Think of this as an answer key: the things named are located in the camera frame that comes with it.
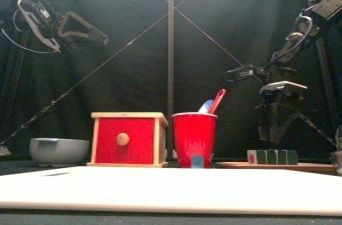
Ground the green toy sushi roll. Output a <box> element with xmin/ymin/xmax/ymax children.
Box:
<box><xmin>246</xmin><ymin>149</ymin><xmax>299</xmax><ymax>166</ymax></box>

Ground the white cutting board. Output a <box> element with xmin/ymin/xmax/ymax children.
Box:
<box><xmin>0</xmin><ymin>165</ymin><xmax>342</xmax><ymax>217</ymax></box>

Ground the blue plastic utensil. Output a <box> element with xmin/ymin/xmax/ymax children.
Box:
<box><xmin>197</xmin><ymin>99</ymin><xmax>215</xmax><ymax>115</ymax></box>

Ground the red plastic cup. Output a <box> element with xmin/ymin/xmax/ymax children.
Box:
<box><xmin>171</xmin><ymin>112</ymin><xmax>219</xmax><ymax>169</ymax></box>

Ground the translucent grey cup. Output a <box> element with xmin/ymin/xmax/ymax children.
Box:
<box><xmin>330</xmin><ymin>128</ymin><xmax>342</xmax><ymax>176</ymax></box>

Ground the small blue tape piece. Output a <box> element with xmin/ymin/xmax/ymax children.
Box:
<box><xmin>190</xmin><ymin>155</ymin><xmax>206</xmax><ymax>169</ymax></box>

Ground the wooden box with red drawer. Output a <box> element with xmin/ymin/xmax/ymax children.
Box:
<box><xmin>87</xmin><ymin>111</ymin><xmax>170</xmax><ymax>168</ymax></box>

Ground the grey bowl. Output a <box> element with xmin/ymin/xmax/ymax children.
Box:
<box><xmin>28</xmin><ymin>137</ymin><xmax>91</xmax><ymax>168</ymax></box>

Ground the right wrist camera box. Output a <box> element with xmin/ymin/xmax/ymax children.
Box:
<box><xmin>222</xmin><ymin>64</ymin><xmax>269</xmax><ymax>84</ymax></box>

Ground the dark slanted frame post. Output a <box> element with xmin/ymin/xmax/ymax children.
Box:
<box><xmin>299</xmin><ymin>0</ymin><xmax>341</xmax><ymax>143</ymax></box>

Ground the grey vertical frame pole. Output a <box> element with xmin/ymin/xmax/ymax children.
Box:
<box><xmin>166</xmin><ymin>0</ymin><xmax>176</xmax><ymax>161</ymax></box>

